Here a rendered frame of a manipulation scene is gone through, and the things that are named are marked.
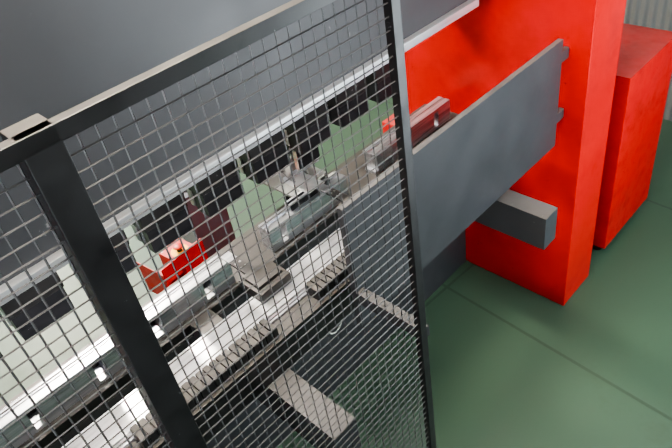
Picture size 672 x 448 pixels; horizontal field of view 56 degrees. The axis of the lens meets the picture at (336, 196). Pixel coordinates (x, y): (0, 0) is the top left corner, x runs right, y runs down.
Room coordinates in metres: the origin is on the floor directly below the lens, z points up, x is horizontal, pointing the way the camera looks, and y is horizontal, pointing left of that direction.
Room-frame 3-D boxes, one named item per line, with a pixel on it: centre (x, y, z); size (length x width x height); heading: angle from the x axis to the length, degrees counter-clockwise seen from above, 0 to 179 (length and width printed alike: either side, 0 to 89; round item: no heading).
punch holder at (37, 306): (1.24, 0.82, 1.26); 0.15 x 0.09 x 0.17; 130
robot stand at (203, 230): (2.38, 0.63, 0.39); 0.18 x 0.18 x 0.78; 37
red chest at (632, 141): (2.57, -1.29, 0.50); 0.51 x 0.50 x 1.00; 40
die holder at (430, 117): (2.22, -0.34, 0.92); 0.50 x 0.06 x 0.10; 130
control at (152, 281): (1.86, 0.66, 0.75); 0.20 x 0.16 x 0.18; 137
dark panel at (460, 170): (1.63, -0.43, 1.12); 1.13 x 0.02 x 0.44; 130
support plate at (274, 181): (1.98, 0.17, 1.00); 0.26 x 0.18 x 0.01; 40
